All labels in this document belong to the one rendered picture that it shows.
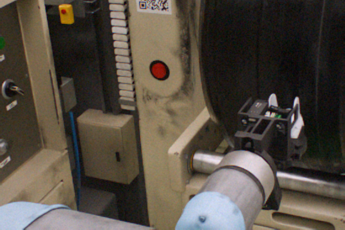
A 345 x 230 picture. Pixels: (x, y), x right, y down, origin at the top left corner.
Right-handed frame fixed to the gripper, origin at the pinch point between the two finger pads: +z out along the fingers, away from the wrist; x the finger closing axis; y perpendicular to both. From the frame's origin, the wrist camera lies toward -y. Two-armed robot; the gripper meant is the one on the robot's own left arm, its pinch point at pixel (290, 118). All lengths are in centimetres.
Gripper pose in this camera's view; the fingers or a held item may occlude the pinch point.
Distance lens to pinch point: 104.2
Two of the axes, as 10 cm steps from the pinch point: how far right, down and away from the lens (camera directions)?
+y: -0.7, -8.9, -4.4
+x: -9.0, -1.3, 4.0
